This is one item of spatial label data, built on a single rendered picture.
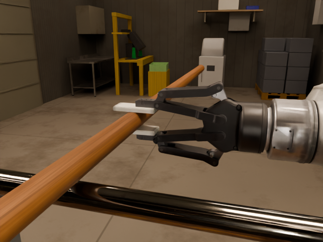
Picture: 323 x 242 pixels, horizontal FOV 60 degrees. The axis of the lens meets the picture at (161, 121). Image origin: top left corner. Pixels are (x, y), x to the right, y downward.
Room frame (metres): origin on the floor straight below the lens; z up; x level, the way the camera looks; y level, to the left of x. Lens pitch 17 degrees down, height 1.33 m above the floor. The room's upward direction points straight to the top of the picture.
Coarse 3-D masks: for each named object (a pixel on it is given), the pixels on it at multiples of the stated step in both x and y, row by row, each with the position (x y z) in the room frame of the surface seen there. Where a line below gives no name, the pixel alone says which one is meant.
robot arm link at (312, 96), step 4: (312, 88) 0.52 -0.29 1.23; (316, 88) 0.51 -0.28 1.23; (320, 88) 0.50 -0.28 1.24; (312, 92) 0.51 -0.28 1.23; (316, 92) 0.50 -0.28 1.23; (320, 92) 0.49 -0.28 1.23; (308, 96) 0.52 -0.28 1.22; (312, 96) 0.50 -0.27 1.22; (316, 96) 0.49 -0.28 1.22; (320, 96) 0.48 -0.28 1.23
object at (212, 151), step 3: (210, 150) 0.41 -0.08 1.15; (213, 150) 0.41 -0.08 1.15; (216, 150) 0.41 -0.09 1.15; (210, 153) 0.40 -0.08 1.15; (213, 153) 0.41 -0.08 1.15; (216, 153) 0.40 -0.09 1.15; (219, 153) 0.40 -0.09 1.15; (222, 153) 0.40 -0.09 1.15; (210, 156) 0.40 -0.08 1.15; (213, 156) 0.41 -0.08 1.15; (216, 156) 0.40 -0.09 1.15; (219, 156) 0.40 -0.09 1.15
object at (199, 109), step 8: (160, 104) 0.42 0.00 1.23; (168, 104) 0.42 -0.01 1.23; (176, 104) 0.42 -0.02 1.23; (184, 104) 0.43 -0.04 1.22; (176, 112) 0.41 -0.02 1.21; (184, 112) 0.41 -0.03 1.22; (192, 112) 0.41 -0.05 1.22; (200, 112) 0.40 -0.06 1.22; (208, 120) 0.40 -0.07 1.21; (216, 120) 0.39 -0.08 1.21; (224, 120) 0.39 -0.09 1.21
